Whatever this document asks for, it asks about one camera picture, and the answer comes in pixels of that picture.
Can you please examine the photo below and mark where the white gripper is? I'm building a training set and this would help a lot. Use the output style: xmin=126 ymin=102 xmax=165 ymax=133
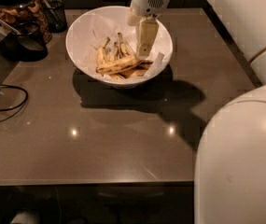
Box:
xmin=127 ymin=0 xmax=170 ymax=57

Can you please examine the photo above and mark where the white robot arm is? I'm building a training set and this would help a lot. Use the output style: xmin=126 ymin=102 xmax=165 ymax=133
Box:
xmin=194 ymin=0 xmax=266 ymax=224

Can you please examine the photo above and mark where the yellow banana bunch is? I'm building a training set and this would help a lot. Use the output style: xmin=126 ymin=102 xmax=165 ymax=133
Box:
xmin=96 ymin=33 xmax=153 ymax=80

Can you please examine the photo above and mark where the white ceramic bowl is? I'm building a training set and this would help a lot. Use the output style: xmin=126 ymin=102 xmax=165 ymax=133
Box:
xmin=65 ymin=6 xmax=173 ymax=88

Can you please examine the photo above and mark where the white paper liner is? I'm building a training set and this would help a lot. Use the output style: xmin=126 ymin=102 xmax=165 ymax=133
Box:
xmin=79 ymin=16 xmax=167 ymax=83

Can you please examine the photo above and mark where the black mesh pen cup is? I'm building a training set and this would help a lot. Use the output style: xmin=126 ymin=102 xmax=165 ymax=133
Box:
xmin=43 ymin=1 xmax=67 ymax=33

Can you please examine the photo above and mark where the black mug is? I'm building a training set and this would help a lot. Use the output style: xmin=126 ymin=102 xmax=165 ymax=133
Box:
xmin=3 ymin=22 xmax=48 ymax=62

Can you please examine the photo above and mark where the glass jar with black lid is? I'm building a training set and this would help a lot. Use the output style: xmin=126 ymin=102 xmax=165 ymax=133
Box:
xmin=0 ymin=0 xmax=51 ymax=43

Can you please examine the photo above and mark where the black cable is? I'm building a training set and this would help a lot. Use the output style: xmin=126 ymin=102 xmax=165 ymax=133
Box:
xmin=0 ymin=83 xmax=29 ymax=125

